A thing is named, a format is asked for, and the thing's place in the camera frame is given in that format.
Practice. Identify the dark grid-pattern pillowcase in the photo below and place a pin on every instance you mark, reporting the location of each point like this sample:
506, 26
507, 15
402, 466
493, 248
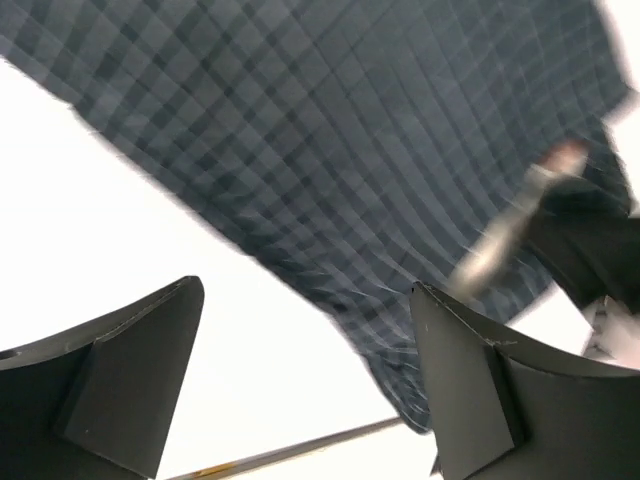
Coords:
352, 147

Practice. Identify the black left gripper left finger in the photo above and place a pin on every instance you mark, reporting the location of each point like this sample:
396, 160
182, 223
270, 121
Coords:
96, 401

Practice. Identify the cream pillow with bear print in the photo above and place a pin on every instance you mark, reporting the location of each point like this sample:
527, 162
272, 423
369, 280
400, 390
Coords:
492, 251

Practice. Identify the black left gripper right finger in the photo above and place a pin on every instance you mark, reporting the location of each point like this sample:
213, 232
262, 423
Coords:
505, 406

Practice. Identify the aluminium frame rail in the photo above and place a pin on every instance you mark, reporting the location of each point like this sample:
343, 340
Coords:
269, 458

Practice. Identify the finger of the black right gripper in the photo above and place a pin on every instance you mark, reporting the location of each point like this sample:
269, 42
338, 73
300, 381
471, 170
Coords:
585, 236

